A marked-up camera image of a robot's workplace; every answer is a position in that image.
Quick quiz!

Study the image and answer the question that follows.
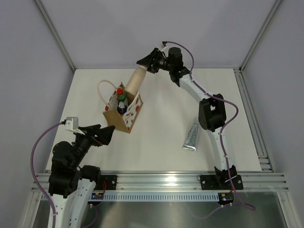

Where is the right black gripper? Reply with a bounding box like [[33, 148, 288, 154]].
[[136, 48, 173, 74]]

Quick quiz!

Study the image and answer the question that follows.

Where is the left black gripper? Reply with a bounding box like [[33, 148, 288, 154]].
[[70, 124, 114, 169]]

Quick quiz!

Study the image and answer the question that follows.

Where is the beige pump lotion bottle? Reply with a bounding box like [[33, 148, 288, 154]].
[[125, 66, 147, 95]]

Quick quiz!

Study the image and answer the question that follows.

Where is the orange blue spray bottle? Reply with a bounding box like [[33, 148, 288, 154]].
[[117, 102, 127, 115]]

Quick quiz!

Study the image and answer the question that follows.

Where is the green dish soap bottle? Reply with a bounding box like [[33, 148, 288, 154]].
[[116, 87, 128, 106]]

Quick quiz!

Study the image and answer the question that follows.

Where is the silver toothpaste tube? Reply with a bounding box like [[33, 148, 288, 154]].
[[182, 120, 200, 151]]

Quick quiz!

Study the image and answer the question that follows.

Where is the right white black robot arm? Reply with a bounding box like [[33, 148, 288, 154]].
[[136, 47, 239, 191]]

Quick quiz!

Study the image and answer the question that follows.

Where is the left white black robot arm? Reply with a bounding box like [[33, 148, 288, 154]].
[[48, 120, 117, 228]]

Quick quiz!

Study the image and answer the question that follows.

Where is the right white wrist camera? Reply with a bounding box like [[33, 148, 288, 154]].
[[161, 41, 169, 52]]

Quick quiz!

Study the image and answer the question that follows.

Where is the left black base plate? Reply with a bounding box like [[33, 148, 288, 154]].
[[94, 174, 117, 190]]

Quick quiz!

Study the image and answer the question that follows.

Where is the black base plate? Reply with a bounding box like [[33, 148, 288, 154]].
[[94, 174, 117, 190], [199, 165, 244, 190]]

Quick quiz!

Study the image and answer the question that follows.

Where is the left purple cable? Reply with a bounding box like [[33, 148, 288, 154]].
[[30, 121, 99, 228]]

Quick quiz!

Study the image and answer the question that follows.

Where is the white slotted cable duct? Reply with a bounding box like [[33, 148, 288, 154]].
[[40, 192, 220, 202]]

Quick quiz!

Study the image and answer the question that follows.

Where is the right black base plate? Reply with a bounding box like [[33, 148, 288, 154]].
[[199, 165, 244, 190]]

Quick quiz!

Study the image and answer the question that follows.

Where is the left aluminium frame post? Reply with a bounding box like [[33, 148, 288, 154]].
[[32, 0, 76, 73]]

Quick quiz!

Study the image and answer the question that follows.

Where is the aluminium frame post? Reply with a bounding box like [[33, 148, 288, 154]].
[[239, 0, 284, 73], [32, 0, 76, 73]]

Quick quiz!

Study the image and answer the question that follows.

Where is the right side aluminium rail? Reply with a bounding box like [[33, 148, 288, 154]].
[[233, 68, 275, 172]]

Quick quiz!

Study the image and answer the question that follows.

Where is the right aluminium frame post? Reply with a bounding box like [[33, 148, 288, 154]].
[[239, 0, 284, 73]]

